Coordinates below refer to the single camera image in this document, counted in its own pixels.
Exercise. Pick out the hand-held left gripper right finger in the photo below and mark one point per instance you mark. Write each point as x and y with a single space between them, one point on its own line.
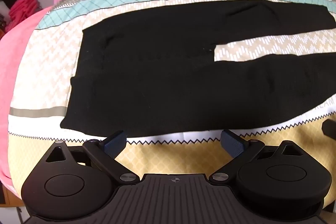
232 146

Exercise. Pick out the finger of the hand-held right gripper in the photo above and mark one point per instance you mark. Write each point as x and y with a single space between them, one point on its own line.
330 129

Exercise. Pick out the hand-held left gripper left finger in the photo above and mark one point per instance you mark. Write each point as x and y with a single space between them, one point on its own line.
116 145

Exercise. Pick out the black pants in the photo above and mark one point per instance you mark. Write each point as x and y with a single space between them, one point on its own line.
162 82

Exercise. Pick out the wooden bed frame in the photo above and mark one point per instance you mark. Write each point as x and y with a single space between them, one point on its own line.
10 193

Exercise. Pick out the pink bed sheet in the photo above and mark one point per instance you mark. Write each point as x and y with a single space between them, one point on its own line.
15 61

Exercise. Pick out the red clothes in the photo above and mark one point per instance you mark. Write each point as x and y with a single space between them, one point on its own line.
22 8

